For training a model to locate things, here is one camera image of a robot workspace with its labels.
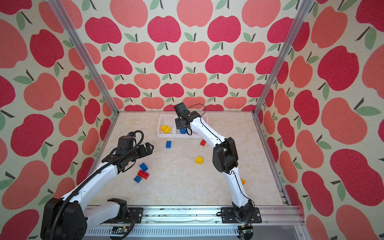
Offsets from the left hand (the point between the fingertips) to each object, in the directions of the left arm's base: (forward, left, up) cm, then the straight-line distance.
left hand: (150, 149), depth 86 cm
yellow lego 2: (+24, -4, -9) cm, 26 cm away
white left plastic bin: (+32, -7, -10) cm, 34 cm away
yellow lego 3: (+22, -6, -9) cm, 25 cm away
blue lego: (+10, -9, -11) cm, 17 cm away
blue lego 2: (+20, -18, -9) cm, 29 cm away
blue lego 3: (-7, +5, -10) cm, 13 cm away
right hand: (+18, -20, +3) cm, 27 cm away
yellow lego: (-2, -29, -11) cm, 32 cm away
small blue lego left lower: (-13, +7, -11) cm, 19 cm away
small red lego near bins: (+11, -32, -11) cm, 36 cm away
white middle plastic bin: (+18, -15, -10) cm, 25 cm away
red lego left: (-11, +5, -12) cm, 16 cm away
